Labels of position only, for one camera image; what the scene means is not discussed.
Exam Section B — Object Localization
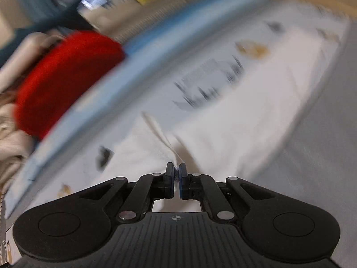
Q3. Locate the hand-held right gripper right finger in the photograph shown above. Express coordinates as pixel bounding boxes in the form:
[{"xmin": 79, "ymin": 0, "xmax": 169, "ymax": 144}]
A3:
[{"xmin": 178, "ymin": 162, "xmax": 276, "ymax": 222}]

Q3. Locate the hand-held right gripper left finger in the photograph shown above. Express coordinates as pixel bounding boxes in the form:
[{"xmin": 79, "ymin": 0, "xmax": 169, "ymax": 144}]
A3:
[{"xmin": 79, "ymin": 162, "xmax": 175, "ymax": 222}]

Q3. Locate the white small garment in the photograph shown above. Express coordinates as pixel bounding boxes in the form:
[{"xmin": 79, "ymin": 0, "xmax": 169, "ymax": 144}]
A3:
[{"xmin": 123, "ymin": 112, "xmax": 288, "ymax": 213}]

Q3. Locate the beige clothes pile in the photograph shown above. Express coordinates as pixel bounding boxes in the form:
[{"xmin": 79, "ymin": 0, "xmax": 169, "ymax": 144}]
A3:
[{"xmin": 0, "ymin": 32, "xmax": 58, "ymax": 193}]

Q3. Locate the grey mat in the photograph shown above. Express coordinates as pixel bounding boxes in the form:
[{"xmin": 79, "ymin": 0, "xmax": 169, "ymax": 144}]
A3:
[{"xmin": 249, "ymin": 19, "xmax": 357, "ymax": 268}]

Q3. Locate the red cloth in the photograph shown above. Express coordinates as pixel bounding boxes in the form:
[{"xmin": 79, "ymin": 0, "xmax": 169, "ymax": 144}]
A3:
[{"xmin": 14, "ymin": 31, "xmax": 127, "ymax": 142}]

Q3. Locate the deer print blanket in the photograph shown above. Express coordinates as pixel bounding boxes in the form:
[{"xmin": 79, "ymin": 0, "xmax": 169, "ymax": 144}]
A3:
[{"xmin": 4, "ymin": 0, "xmax": 350, "ymax": 219}]

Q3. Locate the dark teal cloth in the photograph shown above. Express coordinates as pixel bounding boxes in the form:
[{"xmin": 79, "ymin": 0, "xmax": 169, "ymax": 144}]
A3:
[{"xmin": 0, "ymin": 0, "xmax": 92, "ymax": 67}]

